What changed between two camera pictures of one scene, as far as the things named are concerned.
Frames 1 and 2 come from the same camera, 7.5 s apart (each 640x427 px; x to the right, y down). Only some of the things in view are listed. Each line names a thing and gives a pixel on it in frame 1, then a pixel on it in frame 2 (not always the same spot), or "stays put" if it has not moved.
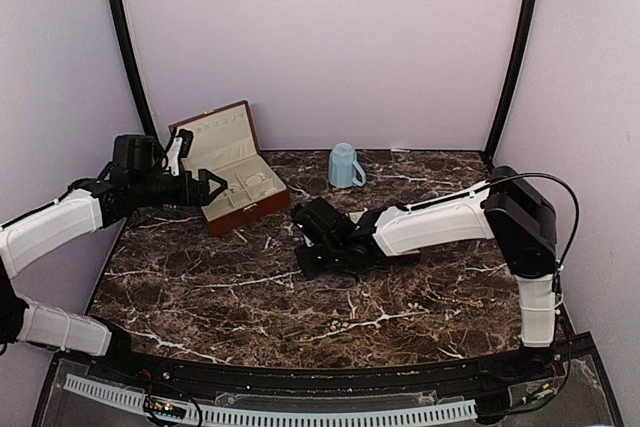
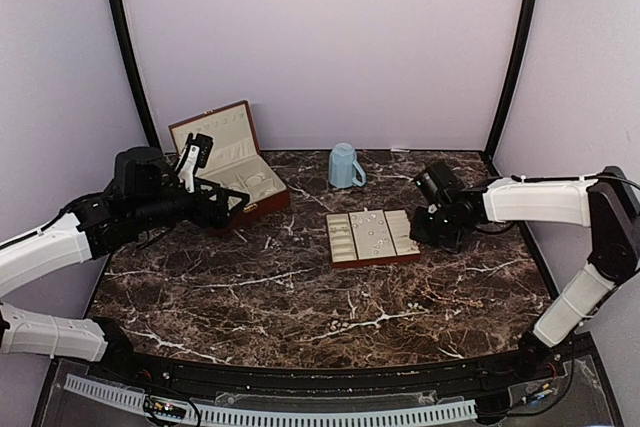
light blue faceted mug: [343, 165] stays put
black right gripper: [309, 269] -> [419, 233]
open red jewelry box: [224, 143] stays put
